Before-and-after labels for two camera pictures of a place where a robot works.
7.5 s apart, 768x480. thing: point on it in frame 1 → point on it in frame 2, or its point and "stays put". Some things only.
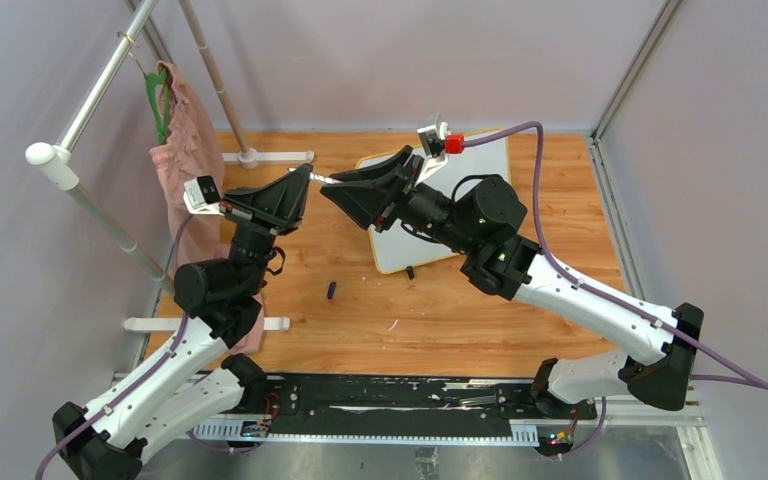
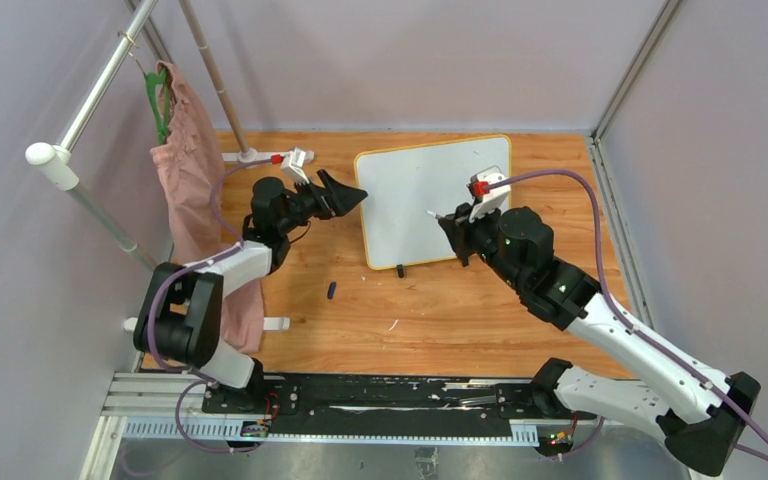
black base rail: x=398 y=398 stays put
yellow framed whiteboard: x=395 y=247 stays put
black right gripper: x=376 y=203 → x=459 y=228
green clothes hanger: x=152 y=80 stays put
